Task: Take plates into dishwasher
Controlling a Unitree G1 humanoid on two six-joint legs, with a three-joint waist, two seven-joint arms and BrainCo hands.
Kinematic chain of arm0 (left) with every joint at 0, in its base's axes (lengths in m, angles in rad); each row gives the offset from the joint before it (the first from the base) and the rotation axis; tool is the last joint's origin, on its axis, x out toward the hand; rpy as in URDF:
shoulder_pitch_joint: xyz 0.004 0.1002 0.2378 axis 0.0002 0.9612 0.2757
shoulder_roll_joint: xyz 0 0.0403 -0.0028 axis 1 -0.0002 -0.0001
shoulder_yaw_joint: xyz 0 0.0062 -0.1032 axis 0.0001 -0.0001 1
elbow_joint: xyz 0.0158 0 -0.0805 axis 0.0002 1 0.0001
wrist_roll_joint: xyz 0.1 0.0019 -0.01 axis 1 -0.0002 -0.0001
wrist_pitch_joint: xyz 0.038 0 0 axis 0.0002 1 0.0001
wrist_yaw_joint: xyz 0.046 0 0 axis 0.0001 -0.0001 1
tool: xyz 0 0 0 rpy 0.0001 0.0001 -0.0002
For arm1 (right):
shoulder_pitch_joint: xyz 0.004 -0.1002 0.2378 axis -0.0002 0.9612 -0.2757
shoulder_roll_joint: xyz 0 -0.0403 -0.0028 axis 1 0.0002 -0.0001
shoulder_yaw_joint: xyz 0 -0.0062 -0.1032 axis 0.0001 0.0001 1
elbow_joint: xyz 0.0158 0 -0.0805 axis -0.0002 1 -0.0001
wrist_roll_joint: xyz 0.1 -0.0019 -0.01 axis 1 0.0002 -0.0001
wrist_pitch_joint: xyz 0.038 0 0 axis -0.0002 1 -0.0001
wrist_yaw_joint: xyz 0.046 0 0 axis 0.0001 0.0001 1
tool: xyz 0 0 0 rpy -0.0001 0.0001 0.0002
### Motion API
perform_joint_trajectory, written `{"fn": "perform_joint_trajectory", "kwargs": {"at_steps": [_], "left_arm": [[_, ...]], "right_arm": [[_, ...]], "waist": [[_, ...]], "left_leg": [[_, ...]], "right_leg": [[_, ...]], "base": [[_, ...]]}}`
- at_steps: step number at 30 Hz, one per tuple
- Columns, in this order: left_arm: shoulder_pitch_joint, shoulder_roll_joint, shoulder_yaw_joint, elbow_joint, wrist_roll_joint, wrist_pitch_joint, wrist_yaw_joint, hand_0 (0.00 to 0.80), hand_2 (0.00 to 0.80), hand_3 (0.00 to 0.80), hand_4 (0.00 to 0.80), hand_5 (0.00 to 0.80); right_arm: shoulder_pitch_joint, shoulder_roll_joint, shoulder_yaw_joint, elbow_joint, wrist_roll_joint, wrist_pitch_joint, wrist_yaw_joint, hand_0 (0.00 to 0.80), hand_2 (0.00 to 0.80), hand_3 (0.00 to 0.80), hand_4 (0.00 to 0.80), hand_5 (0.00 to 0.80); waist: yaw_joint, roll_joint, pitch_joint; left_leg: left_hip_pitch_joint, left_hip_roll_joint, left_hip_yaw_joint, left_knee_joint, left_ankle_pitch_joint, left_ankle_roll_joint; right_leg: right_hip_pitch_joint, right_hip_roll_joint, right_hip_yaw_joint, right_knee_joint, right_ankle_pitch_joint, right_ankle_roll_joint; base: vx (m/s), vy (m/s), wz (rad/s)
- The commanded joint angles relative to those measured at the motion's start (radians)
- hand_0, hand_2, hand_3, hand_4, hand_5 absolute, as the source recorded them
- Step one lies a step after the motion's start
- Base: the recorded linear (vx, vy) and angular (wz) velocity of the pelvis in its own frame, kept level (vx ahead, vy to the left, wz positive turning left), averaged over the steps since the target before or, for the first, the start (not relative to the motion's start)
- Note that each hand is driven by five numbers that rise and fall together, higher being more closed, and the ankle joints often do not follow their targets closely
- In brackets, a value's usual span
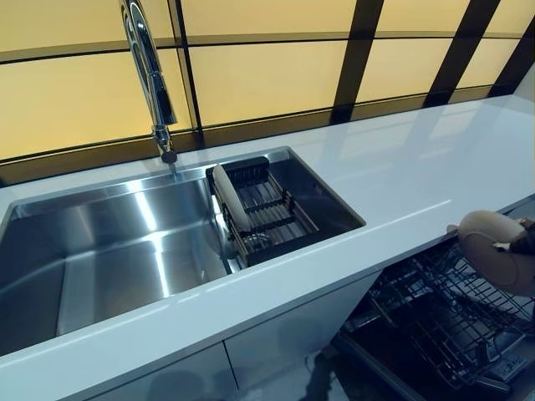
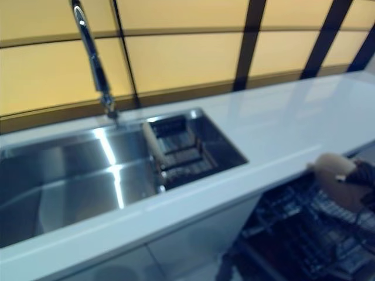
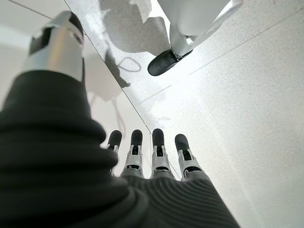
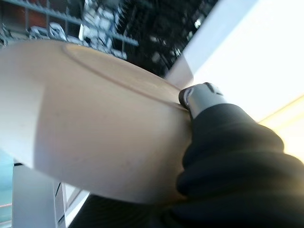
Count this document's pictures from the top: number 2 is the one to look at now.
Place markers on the stainless steel sink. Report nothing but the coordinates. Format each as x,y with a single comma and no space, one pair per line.
73,181

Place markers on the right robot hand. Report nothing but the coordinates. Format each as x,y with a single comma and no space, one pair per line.
367,175

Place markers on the yellow panelled window screen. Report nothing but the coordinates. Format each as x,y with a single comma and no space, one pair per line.
190,58

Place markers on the chrome gooseneck kitchen faucet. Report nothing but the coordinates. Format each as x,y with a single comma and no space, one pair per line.
96,64

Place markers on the white cabinet door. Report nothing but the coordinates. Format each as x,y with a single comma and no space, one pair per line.
199,240
117,269

